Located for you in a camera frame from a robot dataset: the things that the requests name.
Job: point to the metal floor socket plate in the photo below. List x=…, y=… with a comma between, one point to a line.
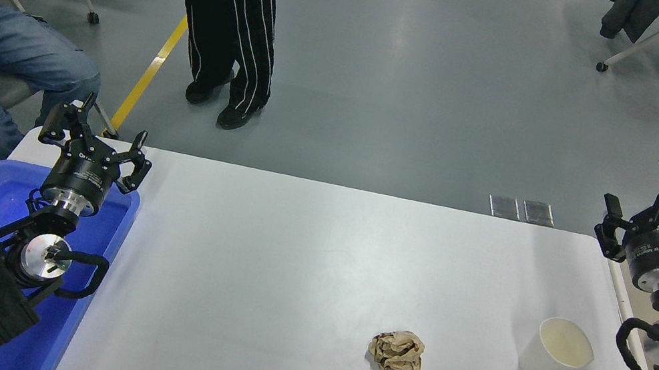
x=539, y=212
x=504, y=207

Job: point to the dark jacket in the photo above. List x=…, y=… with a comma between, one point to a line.
x=634, y=15

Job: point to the crumpled tan paper ball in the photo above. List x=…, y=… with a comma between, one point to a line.
x=396, y=354

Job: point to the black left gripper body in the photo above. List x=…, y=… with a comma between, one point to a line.
x=80, y=175

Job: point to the white paper cup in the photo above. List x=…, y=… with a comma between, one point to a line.
x=546, y=359

